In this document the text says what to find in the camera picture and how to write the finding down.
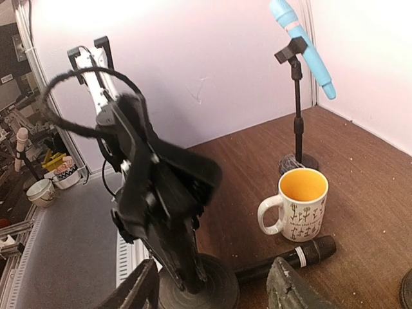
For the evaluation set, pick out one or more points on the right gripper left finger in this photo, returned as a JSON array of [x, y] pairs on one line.
[[139, 290]]

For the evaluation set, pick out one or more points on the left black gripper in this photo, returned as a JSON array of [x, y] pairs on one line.
[[164, 219]]

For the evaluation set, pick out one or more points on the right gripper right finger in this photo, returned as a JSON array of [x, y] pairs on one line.
[[288, 290]]

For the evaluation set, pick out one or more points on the tall black phone stand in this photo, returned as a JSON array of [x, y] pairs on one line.
[[218, 288]]

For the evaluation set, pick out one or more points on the short stand with clip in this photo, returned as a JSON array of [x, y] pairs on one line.
[[405, 292]]

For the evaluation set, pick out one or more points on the short stand with taped base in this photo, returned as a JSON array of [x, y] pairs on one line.
[[298, 159]]

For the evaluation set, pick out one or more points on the blue toy microphone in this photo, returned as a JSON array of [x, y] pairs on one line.
[[287, 18]]

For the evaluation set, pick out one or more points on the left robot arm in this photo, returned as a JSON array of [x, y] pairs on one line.
[[124, 132]]

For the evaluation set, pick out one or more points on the background patterned cup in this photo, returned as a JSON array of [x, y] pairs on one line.
[[67, 174]]

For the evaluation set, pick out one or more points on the white mug orange inside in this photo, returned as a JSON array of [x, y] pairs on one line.
[[301, 203]]

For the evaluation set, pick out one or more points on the background white bowl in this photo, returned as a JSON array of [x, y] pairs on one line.
[[41, 193]]

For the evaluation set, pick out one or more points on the background beige microphone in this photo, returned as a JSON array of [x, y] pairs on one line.
[[20, 154]]

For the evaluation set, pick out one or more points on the black wireless microphone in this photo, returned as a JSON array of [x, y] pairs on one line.
[[306, 254]]

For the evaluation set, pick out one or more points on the front aluminium rail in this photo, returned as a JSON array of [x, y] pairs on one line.
[[74, 256]]

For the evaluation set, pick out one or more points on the left aluminium frame post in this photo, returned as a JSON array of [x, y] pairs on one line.
[[311, 55]]

